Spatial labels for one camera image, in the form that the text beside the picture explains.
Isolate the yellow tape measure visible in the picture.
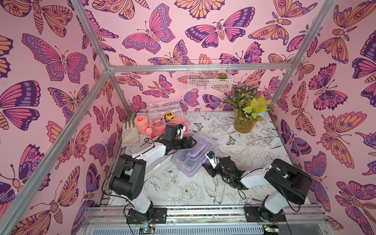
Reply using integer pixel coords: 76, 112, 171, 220
164, 112, 175, 122

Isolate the purple toolbox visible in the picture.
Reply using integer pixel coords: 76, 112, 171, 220
173, 132, 217, 178

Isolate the white clear toolbox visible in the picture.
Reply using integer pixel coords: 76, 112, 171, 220
145, 154, 173, 178

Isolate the white wire basket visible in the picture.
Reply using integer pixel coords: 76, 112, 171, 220
187, 63, 233, 92

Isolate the small succulent plant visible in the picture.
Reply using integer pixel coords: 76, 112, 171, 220
217, 72, 228, 80

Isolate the potted leafy plant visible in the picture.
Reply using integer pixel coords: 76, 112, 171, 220
224, 86, 272, 134

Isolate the pink toolbox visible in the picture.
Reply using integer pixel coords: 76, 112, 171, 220
147, 99, 189, 138

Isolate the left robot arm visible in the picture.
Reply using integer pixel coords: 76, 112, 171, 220
101, 124, 197, 223

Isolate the pink watering can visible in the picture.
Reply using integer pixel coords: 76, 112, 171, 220
134, 115, 153, 136

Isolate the pink tape measure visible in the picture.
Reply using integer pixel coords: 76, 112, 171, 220
154, 118, 164, 125

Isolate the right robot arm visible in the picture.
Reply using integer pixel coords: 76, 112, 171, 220
202, 151, 312, 221

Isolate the metal base rail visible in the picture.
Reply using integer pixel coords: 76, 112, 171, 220
78, 204, 335, 235

